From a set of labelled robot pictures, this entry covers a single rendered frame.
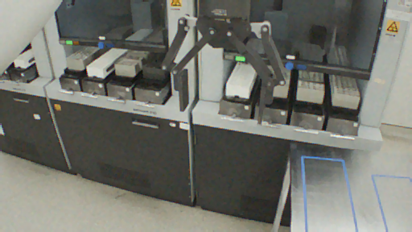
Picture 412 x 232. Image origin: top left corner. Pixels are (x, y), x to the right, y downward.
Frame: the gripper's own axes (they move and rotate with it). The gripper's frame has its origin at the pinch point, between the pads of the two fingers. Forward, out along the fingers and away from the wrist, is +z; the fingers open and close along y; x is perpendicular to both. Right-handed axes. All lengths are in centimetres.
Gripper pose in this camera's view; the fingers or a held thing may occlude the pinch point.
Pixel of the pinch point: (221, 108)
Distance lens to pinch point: 53.5
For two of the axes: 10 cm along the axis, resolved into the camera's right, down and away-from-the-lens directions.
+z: 0.0, 8.4, 5.4
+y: 9.6, 1.5, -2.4
